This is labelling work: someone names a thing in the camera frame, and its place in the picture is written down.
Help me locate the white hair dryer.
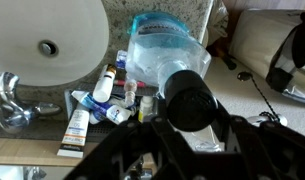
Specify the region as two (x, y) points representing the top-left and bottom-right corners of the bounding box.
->
(246, 113), (289, 128)

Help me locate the metal sink drain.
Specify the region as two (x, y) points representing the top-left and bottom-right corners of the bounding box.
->
(37, 39), (60, 58)

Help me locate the blue blister pack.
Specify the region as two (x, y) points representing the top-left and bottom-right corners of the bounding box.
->
(115, 49), (128, 70)

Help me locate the Listerine mouthwash bottle blue liquid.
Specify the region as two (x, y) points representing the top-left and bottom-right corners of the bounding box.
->
(125, 12), (212, 99)

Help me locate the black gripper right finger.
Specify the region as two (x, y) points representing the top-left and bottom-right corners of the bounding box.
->
(217, 102), (305, 180)

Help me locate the white orange sunscreen tube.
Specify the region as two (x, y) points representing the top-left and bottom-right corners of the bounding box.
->
(56, 102), (90, 159)

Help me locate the white oval sink basin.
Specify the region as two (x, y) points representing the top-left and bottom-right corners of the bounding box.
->
(0, 0), (110, 88)

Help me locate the blue white toothpaste tube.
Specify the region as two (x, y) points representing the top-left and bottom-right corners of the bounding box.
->
(71, 89), (132, 126)

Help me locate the small beige bottle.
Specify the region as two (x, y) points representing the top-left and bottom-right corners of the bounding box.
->
(123, 79), (138, 107)

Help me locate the white tube black gold cap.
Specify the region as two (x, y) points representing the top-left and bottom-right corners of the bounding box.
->
(92, 63), (118, 104)

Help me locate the chrome faucet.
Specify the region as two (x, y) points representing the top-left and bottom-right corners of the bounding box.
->
(0, 71), (63, 135)

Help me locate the red pen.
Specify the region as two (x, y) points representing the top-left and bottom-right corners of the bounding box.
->
(113, 79), (147, 88)

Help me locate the white charging cable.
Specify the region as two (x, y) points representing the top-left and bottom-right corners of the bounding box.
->
(191, 126), (226, 153)

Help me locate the black hair dryer cord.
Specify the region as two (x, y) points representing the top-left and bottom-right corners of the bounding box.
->
(236, 71), (280, 123)

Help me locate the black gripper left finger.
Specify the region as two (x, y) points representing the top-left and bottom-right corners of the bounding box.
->
(63, 116), (193, 180)

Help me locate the black toiletries tray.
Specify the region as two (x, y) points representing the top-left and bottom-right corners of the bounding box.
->
(63, 81), (161, 144)

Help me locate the white trash can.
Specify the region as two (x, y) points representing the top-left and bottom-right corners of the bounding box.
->
(228, 9), (305, 107)

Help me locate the small yellow white bottle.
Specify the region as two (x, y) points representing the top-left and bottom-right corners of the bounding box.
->
(137, 95), (154, 124)

